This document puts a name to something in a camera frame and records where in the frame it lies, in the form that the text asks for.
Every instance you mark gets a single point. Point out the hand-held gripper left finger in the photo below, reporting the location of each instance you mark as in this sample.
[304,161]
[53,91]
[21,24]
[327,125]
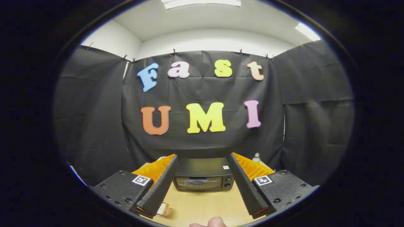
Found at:
[159,189]

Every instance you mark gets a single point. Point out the short ceiling light panel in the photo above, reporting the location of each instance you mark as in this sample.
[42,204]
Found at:
[307,31]

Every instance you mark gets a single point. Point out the green label plastic bottle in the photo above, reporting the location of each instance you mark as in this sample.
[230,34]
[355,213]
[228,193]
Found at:
[256,158]

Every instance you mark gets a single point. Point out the clear plastic tray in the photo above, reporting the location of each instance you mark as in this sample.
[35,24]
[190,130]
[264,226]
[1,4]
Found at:
[159,215]

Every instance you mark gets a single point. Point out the black toaster oven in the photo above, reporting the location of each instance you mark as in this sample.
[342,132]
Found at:
[202,167]

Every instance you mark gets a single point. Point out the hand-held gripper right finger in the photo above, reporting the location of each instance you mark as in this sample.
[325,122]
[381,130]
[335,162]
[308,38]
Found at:
[244,186]

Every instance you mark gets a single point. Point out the long ceiling light panel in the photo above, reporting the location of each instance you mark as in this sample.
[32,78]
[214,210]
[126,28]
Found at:
[202,2]

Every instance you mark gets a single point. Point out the row of black cloth clips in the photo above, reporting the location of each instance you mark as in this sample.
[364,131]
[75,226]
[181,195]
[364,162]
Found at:
[174,52]

